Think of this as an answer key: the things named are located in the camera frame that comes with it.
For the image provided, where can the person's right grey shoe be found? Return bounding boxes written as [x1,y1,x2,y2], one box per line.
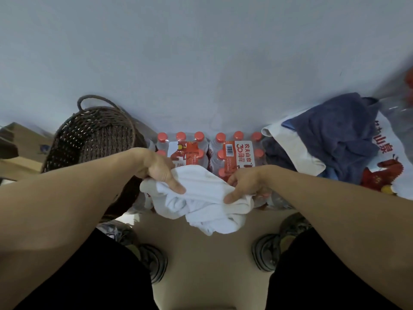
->
[251,212,312,273]

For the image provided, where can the dark brown wicker basket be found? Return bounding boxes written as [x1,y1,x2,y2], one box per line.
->
[41,95,149,223]

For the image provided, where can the person's left grey shoe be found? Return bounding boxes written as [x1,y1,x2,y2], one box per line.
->
[96,221,169,285]

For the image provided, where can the person's grey shoe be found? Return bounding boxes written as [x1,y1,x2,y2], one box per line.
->
[96,221,169,285]
[251,212,312,273]

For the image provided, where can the dark blue towel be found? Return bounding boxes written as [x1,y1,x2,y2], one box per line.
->
[281,92,381,185]

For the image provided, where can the person's left forearm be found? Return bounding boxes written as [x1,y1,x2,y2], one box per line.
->
[0,147,152,310]

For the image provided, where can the person's right hand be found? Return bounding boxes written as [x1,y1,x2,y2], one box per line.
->
[223,165,275,205]

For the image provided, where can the brown paper bag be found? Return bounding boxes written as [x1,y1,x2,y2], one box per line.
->
[0,122,55,182]

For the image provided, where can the person's left hand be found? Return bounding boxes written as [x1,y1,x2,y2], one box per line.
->
[134,148,187,195]

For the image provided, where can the cream towel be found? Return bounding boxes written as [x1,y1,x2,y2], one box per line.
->
[261,121,327,177]

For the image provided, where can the white towel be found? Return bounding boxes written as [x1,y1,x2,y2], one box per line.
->
[139,164,256,237]

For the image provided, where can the person's right forearm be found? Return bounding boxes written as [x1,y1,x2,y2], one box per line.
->
[264,167,413,310]

